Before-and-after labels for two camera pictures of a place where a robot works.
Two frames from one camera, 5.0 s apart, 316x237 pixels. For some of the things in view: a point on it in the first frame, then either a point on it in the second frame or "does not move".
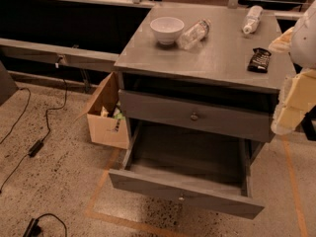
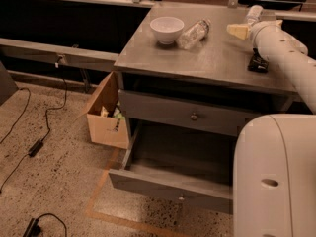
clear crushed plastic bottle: x=194 y=36 does not move
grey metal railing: x=59 y=54 does not move
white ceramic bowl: x=167 y=29 does not move
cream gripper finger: x=282 y=42 -> x=240 y=31
